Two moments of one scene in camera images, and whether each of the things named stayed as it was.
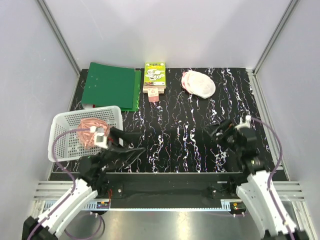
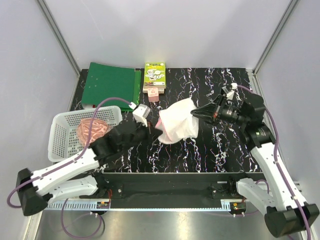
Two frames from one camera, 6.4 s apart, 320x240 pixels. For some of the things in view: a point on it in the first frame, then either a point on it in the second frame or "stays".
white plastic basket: (68, 146) stays
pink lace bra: (87, 138) stays
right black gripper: (212, 129) → (206, 113)
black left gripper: (169, 190) stays
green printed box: (154, 76) stays
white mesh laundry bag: (198, 84) → (177, 121)
